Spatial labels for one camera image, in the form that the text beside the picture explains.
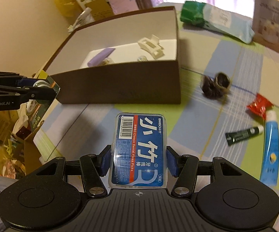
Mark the brown hair scrunchie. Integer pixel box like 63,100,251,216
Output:
200,72,232,99

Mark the clear printed plastic bag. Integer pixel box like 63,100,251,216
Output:
67,7,93,33

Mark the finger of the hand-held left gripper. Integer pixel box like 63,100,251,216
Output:
0,71,37,88
0,83,58,103

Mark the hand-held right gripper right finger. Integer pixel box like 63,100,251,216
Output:
166,146,244,195

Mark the green blister card with jar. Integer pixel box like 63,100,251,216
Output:
24,70,60,136

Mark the dark green tube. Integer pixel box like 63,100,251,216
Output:
225,126,265,146

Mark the white hair claw clip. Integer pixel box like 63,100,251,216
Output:
137,35,165,60

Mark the white product carton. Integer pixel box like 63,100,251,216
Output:
252,0,279,56

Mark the clear floss pick box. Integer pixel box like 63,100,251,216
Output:
108,112,169,189

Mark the red candy packet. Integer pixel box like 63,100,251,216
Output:
246,93,274,121

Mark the plain cardboard box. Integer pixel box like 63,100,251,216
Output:
84,0,116,21

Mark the green and blue pouch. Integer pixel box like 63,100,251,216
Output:
180,1,255,44

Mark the blue tube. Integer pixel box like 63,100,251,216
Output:
259,111,279,187

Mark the brown cardboard box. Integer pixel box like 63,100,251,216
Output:
32,6,181,105

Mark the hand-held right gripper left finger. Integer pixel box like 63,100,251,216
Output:
36,144,112,197

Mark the purple tube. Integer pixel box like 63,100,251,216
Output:
87,47,116,67

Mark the checked cloth desktop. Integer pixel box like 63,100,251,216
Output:
33,2,279,223

